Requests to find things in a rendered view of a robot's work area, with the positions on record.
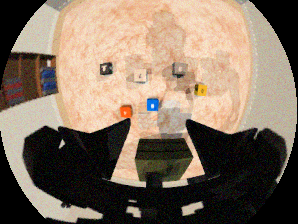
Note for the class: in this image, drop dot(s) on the yellow block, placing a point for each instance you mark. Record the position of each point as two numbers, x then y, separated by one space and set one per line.
200 90

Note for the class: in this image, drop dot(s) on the blue block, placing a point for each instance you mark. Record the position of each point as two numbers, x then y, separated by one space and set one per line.
151 105

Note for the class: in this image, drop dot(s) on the orange block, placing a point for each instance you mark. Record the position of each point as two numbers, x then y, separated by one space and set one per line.
126 111

